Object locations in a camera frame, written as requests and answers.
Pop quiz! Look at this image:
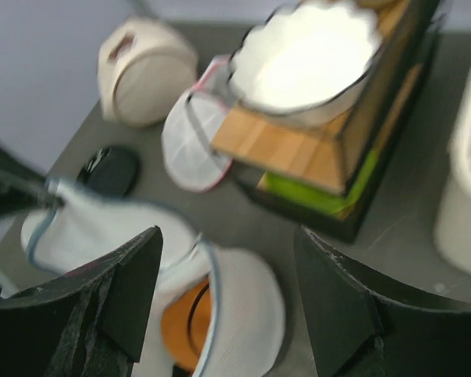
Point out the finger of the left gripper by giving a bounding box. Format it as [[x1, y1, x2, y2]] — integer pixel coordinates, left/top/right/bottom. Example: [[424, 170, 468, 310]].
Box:
[[0, 146, 64, 219]]

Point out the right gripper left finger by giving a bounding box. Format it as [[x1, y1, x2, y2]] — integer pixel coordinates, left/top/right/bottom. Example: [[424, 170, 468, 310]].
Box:
[[0, 227, 163, 376]]

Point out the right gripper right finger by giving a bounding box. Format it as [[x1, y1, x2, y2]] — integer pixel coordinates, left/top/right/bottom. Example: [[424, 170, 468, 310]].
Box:
[[294, 227, 471, 376]]

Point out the orange bra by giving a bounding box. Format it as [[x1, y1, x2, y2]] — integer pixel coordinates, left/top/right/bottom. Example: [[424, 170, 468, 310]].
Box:
[[160, 277, 212, 372]]

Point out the white mesh laundry bag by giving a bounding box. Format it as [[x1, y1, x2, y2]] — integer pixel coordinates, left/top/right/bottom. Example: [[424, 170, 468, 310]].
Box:
[[20, 178, 286, 376]]

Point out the black wire wooden rack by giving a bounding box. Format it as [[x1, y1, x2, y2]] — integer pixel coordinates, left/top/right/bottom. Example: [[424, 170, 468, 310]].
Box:
[[210, 1, 444, 242]]

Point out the cream plastic laundry basket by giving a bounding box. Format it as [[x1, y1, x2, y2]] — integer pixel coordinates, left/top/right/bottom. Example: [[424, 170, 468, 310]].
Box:
[[434, 67, 471, 275]]

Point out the pink-trimmed mesh laundry bag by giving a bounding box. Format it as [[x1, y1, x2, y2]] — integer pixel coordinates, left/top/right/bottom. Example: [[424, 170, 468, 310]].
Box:
[[162, 55, 236, 192]]

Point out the black round lid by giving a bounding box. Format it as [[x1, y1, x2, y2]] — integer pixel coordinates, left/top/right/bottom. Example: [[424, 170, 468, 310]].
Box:
[[77, 145, 141, 197]]

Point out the beige bear cap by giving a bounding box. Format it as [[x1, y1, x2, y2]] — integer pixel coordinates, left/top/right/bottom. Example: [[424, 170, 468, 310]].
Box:
[[97, 16, 199, 127]]

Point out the white scalloped plate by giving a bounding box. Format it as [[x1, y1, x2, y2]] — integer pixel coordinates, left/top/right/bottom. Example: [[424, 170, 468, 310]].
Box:
[[228, 1, 383, 128]]

